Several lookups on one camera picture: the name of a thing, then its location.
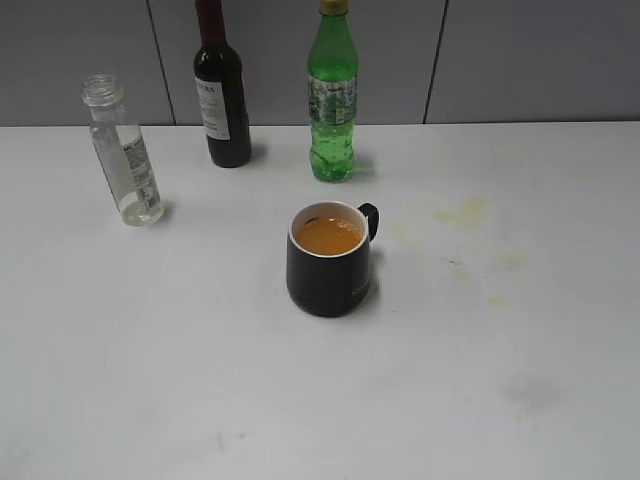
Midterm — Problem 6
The black mug white interior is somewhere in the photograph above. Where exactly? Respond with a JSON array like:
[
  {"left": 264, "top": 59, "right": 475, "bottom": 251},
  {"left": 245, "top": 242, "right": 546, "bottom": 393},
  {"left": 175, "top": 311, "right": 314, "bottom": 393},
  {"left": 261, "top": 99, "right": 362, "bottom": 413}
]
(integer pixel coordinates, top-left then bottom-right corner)
[{"left": 286, "top": 201, "right": 379, "bottom": 317}]

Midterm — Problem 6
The orange juice bottle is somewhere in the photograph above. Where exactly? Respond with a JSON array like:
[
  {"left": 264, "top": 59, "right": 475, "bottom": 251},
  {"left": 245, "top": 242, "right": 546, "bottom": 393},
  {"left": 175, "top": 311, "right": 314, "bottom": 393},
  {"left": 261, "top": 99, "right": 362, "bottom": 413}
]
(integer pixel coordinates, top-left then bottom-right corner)
[{"left": 82, "top": 74, "right": 164, "bottom": 226}]

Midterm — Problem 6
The dark red wine bottle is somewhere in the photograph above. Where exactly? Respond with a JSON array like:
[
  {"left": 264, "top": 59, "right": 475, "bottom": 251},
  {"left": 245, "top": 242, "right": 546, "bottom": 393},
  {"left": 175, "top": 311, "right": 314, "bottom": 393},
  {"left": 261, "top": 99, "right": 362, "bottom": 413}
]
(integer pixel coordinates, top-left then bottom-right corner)
[{"left": 193, "top": 0, "right": 252, "bottom": 168}]

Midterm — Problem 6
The green soda bottle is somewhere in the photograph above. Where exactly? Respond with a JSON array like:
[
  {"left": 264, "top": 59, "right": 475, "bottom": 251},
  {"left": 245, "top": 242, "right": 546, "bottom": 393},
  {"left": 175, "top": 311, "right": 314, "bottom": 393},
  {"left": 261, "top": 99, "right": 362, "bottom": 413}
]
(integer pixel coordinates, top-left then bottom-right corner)
[{"left": 307, "top": 1, "right": 359, "bottom": 183}]

